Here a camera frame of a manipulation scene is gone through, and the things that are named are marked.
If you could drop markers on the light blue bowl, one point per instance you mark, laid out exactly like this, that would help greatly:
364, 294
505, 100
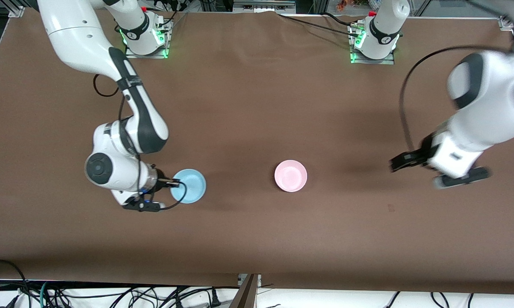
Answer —
190, 186

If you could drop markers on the pink bowl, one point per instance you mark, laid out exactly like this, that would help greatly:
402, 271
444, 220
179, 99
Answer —
290, 176

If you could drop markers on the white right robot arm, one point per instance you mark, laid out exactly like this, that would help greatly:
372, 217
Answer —
77, 38

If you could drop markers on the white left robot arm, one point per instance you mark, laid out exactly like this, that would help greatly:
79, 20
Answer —
492, 107

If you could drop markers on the brown table cover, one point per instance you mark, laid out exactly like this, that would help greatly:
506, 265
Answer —
257, 107

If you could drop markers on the black plug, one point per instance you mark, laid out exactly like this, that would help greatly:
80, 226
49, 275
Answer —
215, 298

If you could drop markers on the aluminium profile bar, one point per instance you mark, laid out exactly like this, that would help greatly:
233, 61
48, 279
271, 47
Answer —
248, 295

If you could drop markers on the orange colourful objects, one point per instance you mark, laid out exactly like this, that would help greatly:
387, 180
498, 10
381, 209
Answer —
351, 4

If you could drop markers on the grey metal box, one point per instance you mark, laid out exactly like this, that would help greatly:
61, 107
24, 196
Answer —
263, 5

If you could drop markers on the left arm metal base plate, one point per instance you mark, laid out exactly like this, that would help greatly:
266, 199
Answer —
372, 61

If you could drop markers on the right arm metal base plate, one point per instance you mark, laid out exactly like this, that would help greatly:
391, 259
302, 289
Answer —
146, 56

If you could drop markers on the metal corner bracket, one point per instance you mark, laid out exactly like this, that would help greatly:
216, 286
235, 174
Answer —
16, 12
506, 23

